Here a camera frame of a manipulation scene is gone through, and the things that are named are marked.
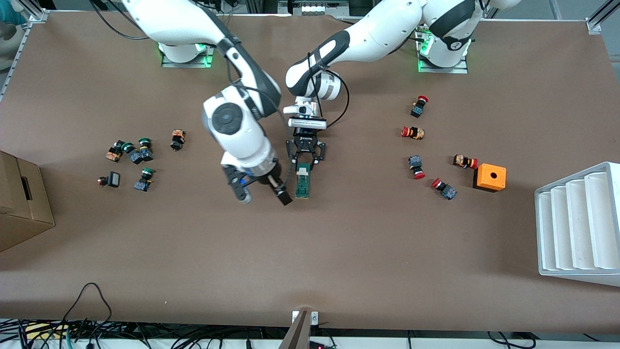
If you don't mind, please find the green load switch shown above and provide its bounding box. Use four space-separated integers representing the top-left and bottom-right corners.
295 164 311 199

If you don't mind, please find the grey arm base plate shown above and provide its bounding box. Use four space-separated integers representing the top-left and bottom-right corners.
418 27 469 74
161 44 217 68

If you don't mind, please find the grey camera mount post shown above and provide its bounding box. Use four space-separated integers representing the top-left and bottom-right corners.
279 310 311 349

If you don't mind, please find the black looped cable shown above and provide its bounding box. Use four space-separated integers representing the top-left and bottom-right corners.
62 283 113 336

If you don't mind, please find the black floor cable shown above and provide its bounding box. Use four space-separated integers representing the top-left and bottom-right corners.
487 331 533 349

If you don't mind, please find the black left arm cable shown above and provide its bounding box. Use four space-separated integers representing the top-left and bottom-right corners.
308 51 350 127

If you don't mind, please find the white stepped plastic rack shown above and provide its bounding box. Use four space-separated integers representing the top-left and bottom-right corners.
534 161 620 287

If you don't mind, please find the orange push button enclosure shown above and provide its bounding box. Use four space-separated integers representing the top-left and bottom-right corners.
473 163 507 193

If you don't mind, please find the aluminium frame profile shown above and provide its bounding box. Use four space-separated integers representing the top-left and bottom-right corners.
585 0 620 33
0 9 49 100

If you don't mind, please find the black cable bundle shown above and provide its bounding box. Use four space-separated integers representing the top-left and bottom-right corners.
0 317 291 349

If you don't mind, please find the red mushroom button blue block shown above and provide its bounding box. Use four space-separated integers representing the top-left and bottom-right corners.
410 95 429 118
431 177 458 201
408 155 426 180

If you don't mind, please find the brown cardboard box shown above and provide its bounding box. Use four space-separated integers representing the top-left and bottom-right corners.
0 150 55 253

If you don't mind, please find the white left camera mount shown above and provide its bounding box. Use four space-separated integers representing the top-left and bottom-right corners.
283 97 320 117

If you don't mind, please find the white device behind table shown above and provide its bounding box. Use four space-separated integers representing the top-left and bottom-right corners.
278 0 350 16

